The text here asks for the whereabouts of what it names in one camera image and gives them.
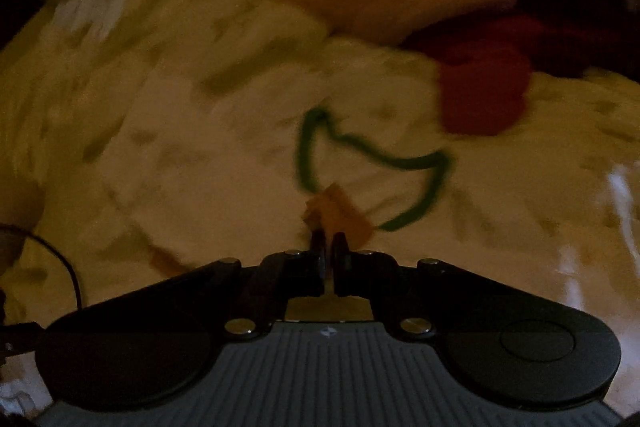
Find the floral white duvet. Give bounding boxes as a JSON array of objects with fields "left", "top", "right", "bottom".
[{"left": 0, "top": 0, "right": 640, "bottom": 415}]

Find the white garment with green trim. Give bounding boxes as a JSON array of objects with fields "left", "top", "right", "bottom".
[{"left": 115, "top": 47, "right": 531, "bottom": 288}]

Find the black cable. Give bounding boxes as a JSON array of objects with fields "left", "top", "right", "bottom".
[{"left": 0, "top": 222, "right": 82, "bottom": 310}]

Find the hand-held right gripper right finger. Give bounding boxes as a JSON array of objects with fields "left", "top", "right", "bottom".
[{"left": 333, "top": 232, "right": 552, "bottom": 340}]

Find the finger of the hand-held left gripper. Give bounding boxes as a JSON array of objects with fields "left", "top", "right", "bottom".
[{"left": 0, "top": 320, "right": 44, "bottom": 358}]

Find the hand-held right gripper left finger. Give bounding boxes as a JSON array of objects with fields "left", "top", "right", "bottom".
[{"left": 99, "top": 230, "right": 329, "bottom": 341}]

